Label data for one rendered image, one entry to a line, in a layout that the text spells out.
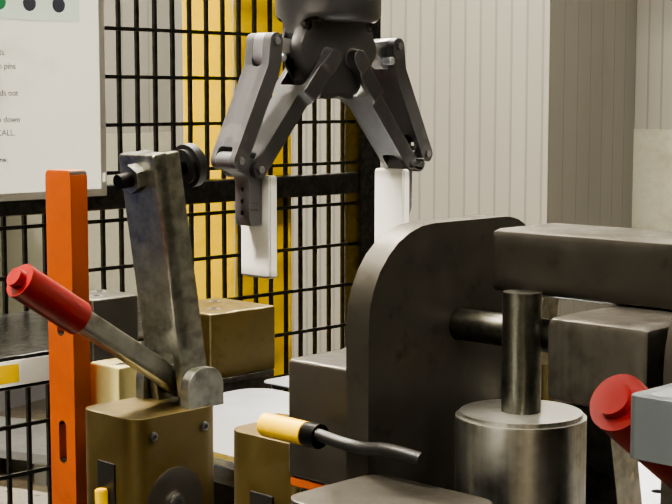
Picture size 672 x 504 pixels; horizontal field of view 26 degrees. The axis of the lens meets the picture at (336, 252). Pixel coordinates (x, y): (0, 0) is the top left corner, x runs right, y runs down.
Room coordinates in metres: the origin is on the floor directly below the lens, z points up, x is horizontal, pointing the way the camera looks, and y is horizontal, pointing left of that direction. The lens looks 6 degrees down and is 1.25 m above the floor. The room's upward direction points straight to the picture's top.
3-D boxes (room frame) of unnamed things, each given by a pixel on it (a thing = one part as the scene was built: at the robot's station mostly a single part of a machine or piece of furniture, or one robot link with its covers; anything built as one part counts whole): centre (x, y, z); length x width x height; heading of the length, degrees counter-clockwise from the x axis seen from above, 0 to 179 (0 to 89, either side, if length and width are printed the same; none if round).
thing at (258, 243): (0.99, 0.05, 1.16); 0.03 x 0.01 x 0.07; 46
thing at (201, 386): (0.93, 0.09, 1.06); 0.03 x 0.01 x 0.03; 136
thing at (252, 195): (0.98, 0.07, 1.19); 0.03 x 0.01 x 0.05; 136
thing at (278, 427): (0.66, 0.00, 1.09); 0.10 x 0.01 x 0.01; 46
